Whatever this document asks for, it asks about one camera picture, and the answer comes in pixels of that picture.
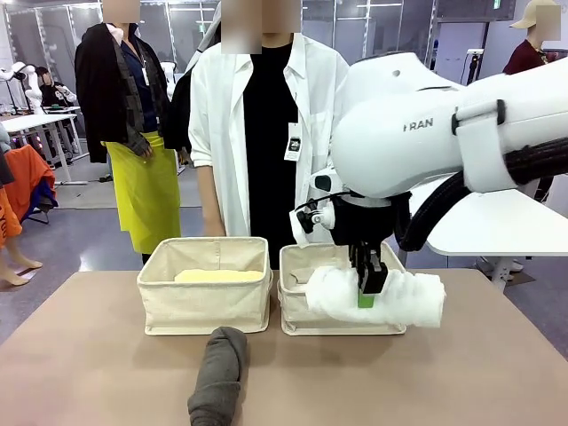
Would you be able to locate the right gripper black finger with green pad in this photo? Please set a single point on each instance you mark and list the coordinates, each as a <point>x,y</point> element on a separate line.
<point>356,255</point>
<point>373,279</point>

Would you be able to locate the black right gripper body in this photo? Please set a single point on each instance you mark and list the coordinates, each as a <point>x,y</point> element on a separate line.
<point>359,222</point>

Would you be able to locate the white towel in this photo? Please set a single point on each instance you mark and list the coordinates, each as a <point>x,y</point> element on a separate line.
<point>412,297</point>

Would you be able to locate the yellow towel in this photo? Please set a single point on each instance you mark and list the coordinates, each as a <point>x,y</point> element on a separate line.
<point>217,275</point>

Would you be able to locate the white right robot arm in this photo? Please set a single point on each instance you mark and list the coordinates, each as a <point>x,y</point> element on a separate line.
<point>399,151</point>

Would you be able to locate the person's bare right forearm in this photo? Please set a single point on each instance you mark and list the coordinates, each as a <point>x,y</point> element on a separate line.
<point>210,195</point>

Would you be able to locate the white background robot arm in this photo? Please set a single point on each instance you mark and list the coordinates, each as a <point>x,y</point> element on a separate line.
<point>24,80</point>

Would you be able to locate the person's right hand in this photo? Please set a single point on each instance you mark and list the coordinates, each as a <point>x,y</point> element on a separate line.
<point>215,229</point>

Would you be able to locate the beige fabric basket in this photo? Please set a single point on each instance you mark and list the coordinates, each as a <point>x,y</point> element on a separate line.
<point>199,306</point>
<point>297,313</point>

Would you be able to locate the white and black hang tag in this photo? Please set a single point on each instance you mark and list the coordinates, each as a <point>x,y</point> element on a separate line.
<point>293,142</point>

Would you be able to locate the white side table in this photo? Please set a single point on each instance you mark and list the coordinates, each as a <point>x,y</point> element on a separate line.
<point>488,226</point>

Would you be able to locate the person in white shirt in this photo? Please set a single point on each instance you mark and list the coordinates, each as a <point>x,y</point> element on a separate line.
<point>266,133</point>

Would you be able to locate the rolled grey towel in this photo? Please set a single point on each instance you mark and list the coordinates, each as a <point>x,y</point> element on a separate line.
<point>222,377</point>

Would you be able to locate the light on black stand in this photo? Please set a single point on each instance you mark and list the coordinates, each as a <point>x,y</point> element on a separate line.
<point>475,66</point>

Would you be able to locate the yellow apron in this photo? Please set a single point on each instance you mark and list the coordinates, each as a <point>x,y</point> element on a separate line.
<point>146,191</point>

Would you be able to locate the person with beige cap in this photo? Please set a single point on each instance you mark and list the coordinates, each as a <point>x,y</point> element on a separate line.
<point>528,55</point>

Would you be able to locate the person in yellow apron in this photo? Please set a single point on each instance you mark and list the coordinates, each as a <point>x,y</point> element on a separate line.
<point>115,89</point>

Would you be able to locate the seated person in background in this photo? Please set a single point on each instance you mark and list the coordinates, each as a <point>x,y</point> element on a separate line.
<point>55,91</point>

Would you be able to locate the orange garment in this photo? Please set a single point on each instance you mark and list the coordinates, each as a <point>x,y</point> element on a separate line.
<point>31,177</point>

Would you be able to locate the white background desk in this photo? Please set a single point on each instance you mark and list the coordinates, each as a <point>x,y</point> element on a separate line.
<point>40,122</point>

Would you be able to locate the bare mannequin feet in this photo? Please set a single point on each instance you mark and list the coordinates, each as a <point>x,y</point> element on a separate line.
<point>20,268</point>

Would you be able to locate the wrist camera on white mount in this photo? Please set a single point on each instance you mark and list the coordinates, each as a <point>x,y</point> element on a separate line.
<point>310,218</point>

